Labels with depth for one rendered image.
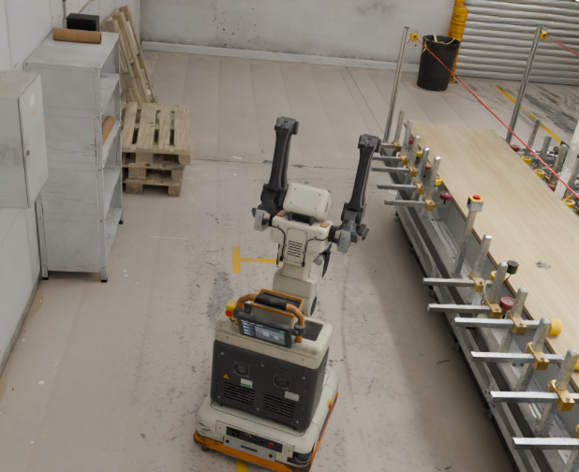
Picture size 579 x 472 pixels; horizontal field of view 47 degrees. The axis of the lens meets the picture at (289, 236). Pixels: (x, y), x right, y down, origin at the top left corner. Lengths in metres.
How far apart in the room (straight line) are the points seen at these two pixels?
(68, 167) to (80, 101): 0.46
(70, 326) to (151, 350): 0.58
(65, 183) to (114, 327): 1.00
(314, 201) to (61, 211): 2.06
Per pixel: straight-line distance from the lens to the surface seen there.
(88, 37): 4.80
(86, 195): 4.63
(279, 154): 3.38
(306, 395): 3.31
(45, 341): 4.48
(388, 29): 10.97
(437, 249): 4.37
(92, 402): 4.03
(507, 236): 4.30
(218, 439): 3.60
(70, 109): 4.41
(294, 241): 3.26
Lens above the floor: 2.76
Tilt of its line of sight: 29 degrees down
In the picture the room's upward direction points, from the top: 7 degrees clockwise
